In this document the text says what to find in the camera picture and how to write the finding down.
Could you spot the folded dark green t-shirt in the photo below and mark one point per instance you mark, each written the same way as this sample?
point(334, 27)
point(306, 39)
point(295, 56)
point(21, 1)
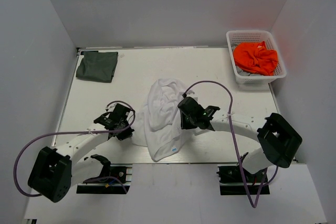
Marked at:
point(97, 66)

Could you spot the grey t-shirt in basket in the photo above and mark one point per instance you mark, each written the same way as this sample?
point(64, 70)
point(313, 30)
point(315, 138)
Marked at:
point(244, 73)

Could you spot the orange t-shirt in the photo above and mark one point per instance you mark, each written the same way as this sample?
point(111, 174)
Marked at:
point(254, 57)

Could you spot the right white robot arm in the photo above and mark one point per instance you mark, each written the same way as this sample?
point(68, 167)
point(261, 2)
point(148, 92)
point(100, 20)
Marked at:
point(278, 140)

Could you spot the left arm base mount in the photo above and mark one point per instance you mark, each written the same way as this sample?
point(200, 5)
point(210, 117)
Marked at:
point(116, 182)

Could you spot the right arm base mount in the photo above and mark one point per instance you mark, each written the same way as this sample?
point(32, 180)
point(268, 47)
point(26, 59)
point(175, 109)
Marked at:
point(231, 182)

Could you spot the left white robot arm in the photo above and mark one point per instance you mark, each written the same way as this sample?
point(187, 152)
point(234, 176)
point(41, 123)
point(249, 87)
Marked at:
point(57, 169)

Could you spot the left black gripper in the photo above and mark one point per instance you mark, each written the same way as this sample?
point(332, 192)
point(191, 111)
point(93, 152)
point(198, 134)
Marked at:
point(127, 134)

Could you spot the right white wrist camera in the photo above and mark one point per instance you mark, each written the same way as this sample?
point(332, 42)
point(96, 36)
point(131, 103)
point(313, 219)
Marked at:
point(189, 93)

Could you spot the white t-shirt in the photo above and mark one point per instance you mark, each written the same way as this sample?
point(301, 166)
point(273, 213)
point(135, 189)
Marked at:
point(157, 124)

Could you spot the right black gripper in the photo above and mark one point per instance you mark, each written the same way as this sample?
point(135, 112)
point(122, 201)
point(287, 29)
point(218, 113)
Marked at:
point(184, 125)

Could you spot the white plastic basket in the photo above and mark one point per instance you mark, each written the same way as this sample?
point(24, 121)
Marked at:
point(235, 37)

